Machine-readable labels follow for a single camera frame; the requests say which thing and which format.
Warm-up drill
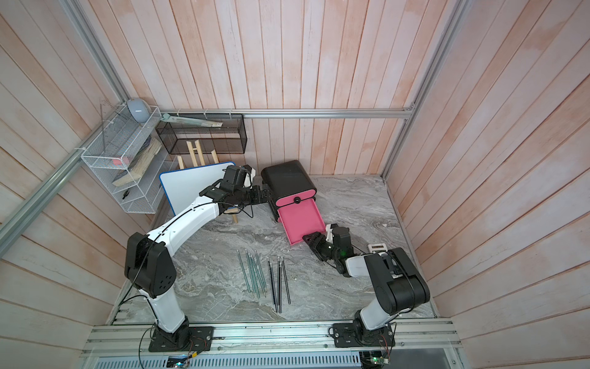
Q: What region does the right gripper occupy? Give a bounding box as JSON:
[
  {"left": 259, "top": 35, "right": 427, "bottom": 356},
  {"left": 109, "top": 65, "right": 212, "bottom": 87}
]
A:
[{"left": 303, "top": 231, "right": 341, "bottom": 261}]

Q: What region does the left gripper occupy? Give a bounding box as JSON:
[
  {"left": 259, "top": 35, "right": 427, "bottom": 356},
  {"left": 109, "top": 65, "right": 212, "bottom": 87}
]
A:
[{"left": 234, "top": 184, "right": 275, "bottom": 207}]

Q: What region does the black drawer cabinet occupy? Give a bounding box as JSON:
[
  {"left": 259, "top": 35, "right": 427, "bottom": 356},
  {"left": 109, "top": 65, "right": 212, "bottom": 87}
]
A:
[{"left": 261, "top": 160, "right": 317, "bottom": 222}]

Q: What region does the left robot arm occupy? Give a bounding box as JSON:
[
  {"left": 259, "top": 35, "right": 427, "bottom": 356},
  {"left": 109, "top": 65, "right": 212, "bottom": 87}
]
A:
[{"left": 124, "top": 179, "right": 270, "bottom": 334}]

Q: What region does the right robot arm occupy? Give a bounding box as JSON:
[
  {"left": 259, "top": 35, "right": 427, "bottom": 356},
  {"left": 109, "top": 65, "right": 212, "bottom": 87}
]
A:
[{"left": 303, "top": 227, "right": 430, "bottom": 333}]

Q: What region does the white calculator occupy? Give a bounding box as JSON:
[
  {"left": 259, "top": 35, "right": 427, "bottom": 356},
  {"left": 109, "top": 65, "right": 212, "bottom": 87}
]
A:
[{"left": 367, "top": 243, "right": 388, "bottom": 253}]

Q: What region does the green pencil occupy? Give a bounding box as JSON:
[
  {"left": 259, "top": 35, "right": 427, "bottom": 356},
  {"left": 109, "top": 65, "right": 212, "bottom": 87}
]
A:
[
  {"left": 254, "top": 252, "right": 267, "bottom": 295},
  {"left": 250, "top": 255, "right": 266, "bottom": 294},
  {"left": 238, "top": 250, "right": 252, "bottom": 293},
  {"left": 247, "top": 254, "right": 261, "bottom": 298},
  {"left": 246, "top": 253, "right": 261, "bottom": 298}
]

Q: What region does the book on shelf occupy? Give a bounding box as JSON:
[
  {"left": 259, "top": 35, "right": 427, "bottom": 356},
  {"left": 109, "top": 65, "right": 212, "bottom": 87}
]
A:
[{"left": 112, "top": 136, "right": 162, "bottom": 187}]

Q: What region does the green white ruler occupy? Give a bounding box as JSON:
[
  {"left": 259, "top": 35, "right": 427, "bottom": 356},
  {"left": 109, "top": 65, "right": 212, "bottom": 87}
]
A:
[{"left": 161, "top": 113, "right": 223, "bottom": 128}]

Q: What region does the pink eraser on shelf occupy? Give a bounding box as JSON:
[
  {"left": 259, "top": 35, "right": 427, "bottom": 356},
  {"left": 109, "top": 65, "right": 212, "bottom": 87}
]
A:
[{"left": 112, "top": 157, "right": 131, "bottom": 167}]

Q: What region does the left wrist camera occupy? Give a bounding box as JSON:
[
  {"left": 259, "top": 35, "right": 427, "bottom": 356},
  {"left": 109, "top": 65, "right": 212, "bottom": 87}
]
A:
[{"left": 220, "top": 165, "right": 256, "bottom": 192}]

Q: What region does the black mesh wall basket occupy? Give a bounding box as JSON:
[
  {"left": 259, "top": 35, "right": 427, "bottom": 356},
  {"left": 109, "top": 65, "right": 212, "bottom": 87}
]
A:
[{"left": 156, "top": 113, "right": 247, "bottom": 155}]

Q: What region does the white board blue frame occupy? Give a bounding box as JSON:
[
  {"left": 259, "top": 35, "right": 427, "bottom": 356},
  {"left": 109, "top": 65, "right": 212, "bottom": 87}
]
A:
[{"left": 159, "top": 161, "right": 234, "bottom": 215}]

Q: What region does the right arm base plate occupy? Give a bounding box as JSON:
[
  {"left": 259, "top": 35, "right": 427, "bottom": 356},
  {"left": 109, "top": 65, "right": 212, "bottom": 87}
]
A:
[{"left": 328, "top": 321, "right": 396, "bottom": 348}]

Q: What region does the white wire wall shelf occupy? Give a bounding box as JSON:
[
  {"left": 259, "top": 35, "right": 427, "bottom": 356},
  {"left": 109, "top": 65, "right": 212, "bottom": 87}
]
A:
[{"left": 81, "top": 104, "right": 174, "bottom": 215}]

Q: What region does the aluminium mounting rail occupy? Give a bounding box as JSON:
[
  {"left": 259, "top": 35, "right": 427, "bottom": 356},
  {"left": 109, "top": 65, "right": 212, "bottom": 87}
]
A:
[{"left": 78, "top": 318, "right": 469, "bottom": 368}]

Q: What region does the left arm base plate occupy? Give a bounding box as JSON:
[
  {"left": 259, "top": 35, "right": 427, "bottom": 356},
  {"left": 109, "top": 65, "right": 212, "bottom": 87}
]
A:
[{"left": 148, "top": 326, "right": 214, "bottom": 353}]

